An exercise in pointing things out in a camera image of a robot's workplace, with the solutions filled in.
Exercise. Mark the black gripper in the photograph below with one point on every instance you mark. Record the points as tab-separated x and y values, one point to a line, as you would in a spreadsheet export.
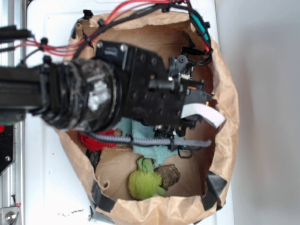
152	94

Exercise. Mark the teal cloth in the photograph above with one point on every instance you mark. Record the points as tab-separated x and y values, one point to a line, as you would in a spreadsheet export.
157	152

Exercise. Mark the red crumpled object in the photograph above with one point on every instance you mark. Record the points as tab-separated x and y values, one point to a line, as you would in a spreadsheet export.
94	145

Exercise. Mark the brown rock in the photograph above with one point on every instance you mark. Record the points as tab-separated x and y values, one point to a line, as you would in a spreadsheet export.
170	175

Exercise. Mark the green fuzzy toy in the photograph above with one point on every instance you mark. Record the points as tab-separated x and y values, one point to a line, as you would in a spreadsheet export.
144	182

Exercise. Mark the aluminium frame rail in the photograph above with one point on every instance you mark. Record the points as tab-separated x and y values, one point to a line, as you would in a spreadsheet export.
13	12

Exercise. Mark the metal corner bracket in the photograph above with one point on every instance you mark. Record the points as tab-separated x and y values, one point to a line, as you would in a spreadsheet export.
10	216

